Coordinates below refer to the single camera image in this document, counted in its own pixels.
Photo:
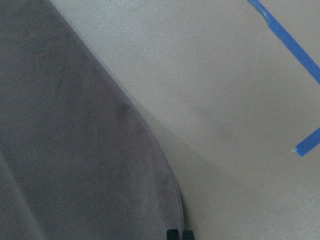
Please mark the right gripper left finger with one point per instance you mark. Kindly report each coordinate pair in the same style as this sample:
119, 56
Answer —
172, 234

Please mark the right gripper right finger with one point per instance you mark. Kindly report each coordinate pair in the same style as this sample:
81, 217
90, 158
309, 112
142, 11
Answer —
188, 235

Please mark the dark brown t-shirt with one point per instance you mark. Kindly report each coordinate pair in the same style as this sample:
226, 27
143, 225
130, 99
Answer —
77, 160

